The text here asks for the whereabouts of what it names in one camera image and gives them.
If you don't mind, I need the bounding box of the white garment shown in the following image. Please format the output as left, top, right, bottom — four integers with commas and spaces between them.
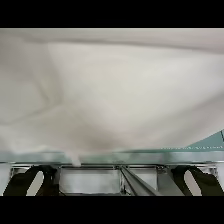
0, 27, 224, 168

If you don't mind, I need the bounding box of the silver frame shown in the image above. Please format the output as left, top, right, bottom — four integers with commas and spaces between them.
0, 161, 224, 197

